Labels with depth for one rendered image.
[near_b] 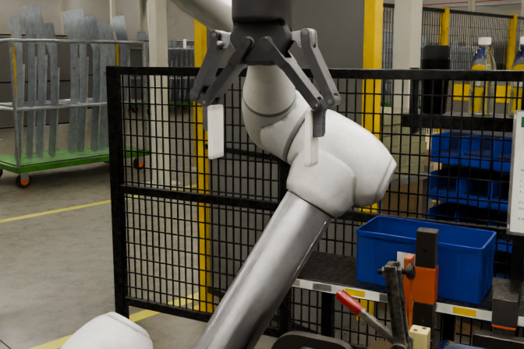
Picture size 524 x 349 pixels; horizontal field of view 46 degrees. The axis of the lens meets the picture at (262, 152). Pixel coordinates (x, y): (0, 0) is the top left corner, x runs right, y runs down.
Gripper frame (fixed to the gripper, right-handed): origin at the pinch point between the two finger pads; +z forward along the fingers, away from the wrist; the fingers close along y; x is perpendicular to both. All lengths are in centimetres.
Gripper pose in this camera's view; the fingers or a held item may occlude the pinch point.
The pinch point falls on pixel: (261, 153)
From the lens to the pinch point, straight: 79.5
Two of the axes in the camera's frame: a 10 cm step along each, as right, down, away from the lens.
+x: 4.4, -1.4, 8.9
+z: 0.0, 9.9, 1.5
